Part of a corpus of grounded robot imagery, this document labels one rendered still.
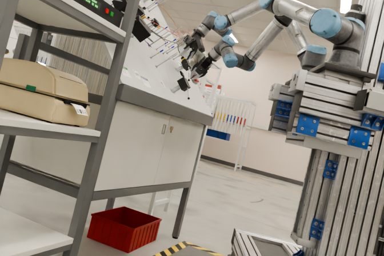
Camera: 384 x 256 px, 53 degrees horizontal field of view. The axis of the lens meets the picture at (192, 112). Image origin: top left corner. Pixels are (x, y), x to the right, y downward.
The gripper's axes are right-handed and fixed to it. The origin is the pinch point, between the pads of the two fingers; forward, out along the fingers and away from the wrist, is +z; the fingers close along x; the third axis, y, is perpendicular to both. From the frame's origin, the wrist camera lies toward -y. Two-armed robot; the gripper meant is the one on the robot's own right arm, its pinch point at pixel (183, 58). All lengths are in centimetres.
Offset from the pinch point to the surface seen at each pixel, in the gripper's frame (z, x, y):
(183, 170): 56, -23, -38
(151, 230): 96, -18, -49
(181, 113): 26.8, 14.4, -35.4
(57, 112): 49, 104, -58
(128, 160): 58, 46, -51
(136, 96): 31, 64, -46
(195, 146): 40, -31, -29
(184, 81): 11.9, 24.5, -30.8
